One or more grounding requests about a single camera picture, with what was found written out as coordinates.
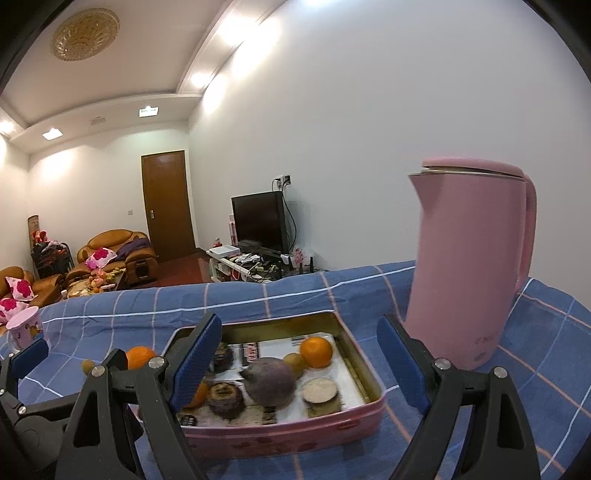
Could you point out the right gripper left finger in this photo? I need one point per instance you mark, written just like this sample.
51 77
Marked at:
160 388

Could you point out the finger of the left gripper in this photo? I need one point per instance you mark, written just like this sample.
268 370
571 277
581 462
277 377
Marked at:
18 365
115 362

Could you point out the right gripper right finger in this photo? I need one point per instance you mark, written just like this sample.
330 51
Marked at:
498 441

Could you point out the dark halved fruit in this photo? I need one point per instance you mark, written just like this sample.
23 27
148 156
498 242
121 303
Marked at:
225 400

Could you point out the purple fig-shaped fruit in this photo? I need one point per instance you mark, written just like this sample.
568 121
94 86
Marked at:
269 382

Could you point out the pink metal tin box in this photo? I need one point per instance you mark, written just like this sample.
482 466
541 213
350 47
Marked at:
308 435

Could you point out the round green-brown fruit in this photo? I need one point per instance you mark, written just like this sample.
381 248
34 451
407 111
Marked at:
297 364

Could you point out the small orange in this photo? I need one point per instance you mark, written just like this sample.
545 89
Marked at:
317 352

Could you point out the small green kiwi fruit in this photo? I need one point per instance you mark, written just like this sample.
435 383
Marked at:
87 365

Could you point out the small orange mandarin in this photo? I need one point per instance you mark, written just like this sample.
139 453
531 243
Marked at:
199 397

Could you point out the dark mangosteen fruit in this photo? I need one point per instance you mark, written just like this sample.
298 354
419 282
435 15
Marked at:
222 359

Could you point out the pink cartoon mug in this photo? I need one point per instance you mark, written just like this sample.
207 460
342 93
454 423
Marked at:
24 328

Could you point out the brown leather sofa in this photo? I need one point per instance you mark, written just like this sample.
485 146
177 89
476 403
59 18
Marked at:
19 290

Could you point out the cluttered coffee table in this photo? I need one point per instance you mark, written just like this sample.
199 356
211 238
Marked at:
96 284

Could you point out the blue plaid tablecloth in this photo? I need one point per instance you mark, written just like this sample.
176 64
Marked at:
545 348

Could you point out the black side shelf rack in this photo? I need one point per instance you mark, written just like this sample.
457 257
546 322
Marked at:
51 258

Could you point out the brown leather armchair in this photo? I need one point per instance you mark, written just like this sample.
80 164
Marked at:
117 249

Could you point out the white tv stand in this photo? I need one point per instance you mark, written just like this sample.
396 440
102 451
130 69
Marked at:
227 263

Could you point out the brown wooden door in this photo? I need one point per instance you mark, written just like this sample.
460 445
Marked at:
166 204

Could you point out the printed paper in tin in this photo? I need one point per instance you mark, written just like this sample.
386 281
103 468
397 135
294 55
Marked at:
352 394

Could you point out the black flat television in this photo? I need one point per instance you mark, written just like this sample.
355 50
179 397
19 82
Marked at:
260 219

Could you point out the pink electric kettle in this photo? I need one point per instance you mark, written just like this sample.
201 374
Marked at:
475 249

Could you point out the gold ceiling lamp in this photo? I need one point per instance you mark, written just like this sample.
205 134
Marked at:
85 34

